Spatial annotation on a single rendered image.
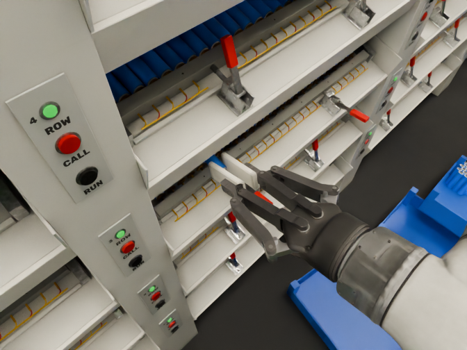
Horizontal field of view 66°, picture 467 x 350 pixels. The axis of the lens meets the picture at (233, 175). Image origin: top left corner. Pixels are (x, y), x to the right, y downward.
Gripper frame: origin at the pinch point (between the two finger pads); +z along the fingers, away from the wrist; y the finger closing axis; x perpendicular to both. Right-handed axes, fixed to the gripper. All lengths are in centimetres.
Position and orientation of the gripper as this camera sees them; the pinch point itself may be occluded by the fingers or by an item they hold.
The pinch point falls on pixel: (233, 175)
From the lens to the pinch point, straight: 51.9
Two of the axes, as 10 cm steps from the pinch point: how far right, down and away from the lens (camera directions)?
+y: -7.3, 5.6, -4.0
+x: 1.5, 7.0, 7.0
